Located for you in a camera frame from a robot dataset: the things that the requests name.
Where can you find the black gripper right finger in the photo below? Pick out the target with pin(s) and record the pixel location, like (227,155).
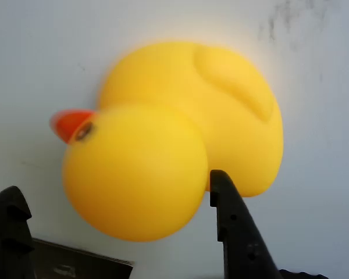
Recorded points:
(241,241)

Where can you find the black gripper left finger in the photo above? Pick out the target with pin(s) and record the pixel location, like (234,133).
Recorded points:
(8,232)

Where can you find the yellow rubber duck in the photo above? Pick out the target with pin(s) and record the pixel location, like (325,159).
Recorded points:
(163,145)

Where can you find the black cardboard square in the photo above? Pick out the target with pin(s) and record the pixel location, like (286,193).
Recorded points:
(75,261)

